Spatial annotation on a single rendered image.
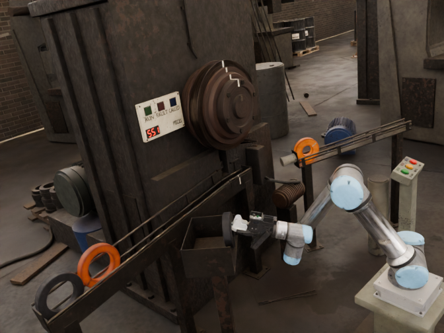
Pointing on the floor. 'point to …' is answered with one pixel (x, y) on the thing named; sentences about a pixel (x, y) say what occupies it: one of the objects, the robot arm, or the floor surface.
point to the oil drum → (273, 97)
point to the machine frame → (138, 84)
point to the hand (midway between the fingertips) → (228, 226)
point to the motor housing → (287, 205)
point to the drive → (74, 209)
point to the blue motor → (340, 131)
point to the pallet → (43, 203)
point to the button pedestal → (407, 194)
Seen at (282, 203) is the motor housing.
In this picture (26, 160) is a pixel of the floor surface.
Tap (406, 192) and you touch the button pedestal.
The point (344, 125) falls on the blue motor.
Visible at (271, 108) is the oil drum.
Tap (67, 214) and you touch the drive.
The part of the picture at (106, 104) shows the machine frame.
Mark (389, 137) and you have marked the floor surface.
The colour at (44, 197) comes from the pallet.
